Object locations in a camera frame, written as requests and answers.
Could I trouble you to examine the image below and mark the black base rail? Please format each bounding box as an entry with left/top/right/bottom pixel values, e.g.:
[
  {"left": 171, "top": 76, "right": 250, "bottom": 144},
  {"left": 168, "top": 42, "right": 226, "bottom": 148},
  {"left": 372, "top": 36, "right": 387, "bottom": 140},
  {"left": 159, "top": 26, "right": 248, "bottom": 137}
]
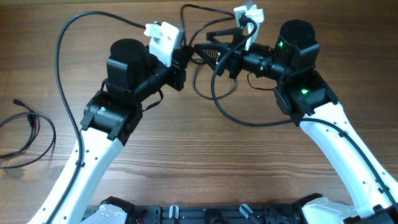
[{"left": 80, "top": 195, "right": 352, "bottom": 224}]

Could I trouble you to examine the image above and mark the right camera black cable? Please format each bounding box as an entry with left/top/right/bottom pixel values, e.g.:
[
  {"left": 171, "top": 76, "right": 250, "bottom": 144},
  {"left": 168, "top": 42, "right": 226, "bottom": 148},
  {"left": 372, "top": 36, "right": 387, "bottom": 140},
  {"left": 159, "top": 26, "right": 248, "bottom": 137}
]
[{"left": 210, "top": 17, "right": 398, "bottom": 206}]

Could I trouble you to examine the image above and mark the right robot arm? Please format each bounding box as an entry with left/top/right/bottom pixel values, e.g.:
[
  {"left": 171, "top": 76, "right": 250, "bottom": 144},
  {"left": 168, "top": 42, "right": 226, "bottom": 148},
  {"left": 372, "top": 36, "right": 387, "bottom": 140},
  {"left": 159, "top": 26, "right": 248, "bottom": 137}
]
[{"left": 194, "top": 20, "right": 397, "bottom": 223}]

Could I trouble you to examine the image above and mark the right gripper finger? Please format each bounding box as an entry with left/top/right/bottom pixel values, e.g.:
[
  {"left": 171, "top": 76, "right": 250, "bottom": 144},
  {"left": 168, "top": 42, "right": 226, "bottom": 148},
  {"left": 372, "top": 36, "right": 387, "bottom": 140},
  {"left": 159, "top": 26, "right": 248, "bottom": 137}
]
[
  {"left": 194, "top": 42, "right": 232, "bottom": 70},
  {"left": 206, "top": 27, "right": 246, "bottom": 45}
]

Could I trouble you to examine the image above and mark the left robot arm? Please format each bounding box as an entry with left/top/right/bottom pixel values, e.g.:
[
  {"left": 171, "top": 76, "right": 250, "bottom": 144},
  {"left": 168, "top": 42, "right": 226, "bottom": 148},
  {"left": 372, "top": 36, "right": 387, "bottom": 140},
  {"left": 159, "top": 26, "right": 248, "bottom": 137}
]
[{"left": 30, "top": 39, "right": 193, "bottom": 223}]

